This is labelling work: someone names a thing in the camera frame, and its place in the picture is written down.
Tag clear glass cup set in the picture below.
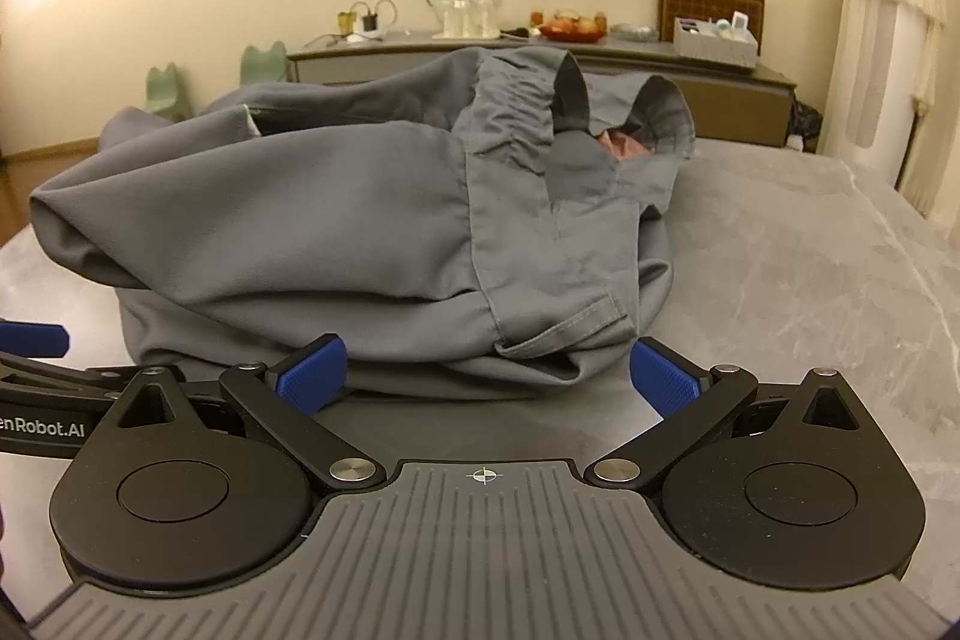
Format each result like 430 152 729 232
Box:
431 0 503 41

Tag red fruit bowl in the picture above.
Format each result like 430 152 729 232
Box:
536 10 608 44

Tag black bag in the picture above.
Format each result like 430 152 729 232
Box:
787 101 823 152

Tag white curtain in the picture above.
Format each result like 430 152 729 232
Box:
896 2 960 221

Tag white floor air conditioner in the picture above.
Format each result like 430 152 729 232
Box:
821 0 942 170

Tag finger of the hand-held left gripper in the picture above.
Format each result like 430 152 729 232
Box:
0 323 70 350
0 351 140 402

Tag long low sideboard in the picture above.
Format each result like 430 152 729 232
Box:
287 34 797 150

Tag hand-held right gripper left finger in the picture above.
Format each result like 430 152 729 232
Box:
97 334 382 492

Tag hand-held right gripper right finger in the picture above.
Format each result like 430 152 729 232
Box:
585 338 893 489

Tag grey storage box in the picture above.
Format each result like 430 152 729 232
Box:
673 14 760 68

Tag mint green chair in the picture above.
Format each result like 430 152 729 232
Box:
240 40 292 85
146 62 197 122

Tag black adapter with white cable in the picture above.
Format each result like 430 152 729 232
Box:
351 0 400 35

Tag grey pants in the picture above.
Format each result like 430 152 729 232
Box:
30 46 695 401

